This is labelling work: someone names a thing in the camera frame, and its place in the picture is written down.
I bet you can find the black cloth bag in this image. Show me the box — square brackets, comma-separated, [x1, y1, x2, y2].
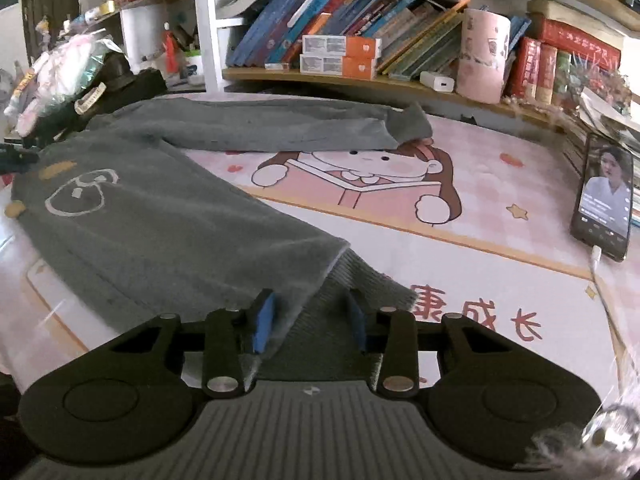
[45, 67, 168, 143]

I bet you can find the orange white carton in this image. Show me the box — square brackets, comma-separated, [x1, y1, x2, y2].
[299, 54, 378, 80]
[301, 34, 383, 57]

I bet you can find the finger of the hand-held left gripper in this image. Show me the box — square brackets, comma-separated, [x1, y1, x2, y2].
[0, 142, 40, 175]

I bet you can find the black smartphone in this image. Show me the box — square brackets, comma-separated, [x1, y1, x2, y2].
[571, 132, 636, 262]

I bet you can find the pink cartoon cup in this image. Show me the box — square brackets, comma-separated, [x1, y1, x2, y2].
[456, 8, 512, 105]

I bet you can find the row of upright books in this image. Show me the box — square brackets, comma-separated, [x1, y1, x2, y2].
[505, 35, 573, 106]

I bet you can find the thick red book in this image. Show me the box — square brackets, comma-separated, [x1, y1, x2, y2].
[530, 12, 623, 66]

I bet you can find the pink checked cartoon desk mat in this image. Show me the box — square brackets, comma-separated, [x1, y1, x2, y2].
[0, 92, 632, 461]

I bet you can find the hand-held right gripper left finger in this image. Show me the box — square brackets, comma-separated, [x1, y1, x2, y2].
[107, 288, 277, 400]

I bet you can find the red tassel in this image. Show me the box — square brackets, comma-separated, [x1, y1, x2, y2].
[164, 22, 180, 75]

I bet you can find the plastic bag pile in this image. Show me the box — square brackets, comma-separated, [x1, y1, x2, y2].
[5, 35, 123, 136]

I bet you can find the beige strap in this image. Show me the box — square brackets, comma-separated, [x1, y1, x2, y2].
[74, 81, 107, 114]

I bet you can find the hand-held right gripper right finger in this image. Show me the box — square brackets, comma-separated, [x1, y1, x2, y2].
[347, 287, 511, 400]

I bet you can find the row of leaning blue books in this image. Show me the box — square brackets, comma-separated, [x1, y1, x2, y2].
[225, 0, 531, 81]

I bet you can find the white wooden bookshelf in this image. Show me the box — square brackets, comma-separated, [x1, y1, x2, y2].
[75, 0, 640, 128]

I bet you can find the white green jar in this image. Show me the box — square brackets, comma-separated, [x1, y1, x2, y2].
[185, 50, 205, 86]

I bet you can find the grey sweater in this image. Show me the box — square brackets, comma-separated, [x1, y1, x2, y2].
[10, 97, 433, 382]

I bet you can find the white charging cable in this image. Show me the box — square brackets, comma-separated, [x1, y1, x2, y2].
[589, 245, 633, 376]

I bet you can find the pink dried flower bunch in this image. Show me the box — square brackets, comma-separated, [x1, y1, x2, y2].
[550, 57, 640, 121]

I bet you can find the thick black cover book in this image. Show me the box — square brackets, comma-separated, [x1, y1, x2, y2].
[217, 0, 281, 18]

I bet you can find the grey fluffy charm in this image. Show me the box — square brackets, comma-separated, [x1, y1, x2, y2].
[525, 395, 640, 480]

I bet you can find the white charger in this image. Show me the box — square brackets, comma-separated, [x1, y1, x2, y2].
[420, 71, 457, 93]

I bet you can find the dark door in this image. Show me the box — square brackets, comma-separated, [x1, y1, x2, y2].
[22, 0, 81, 53]

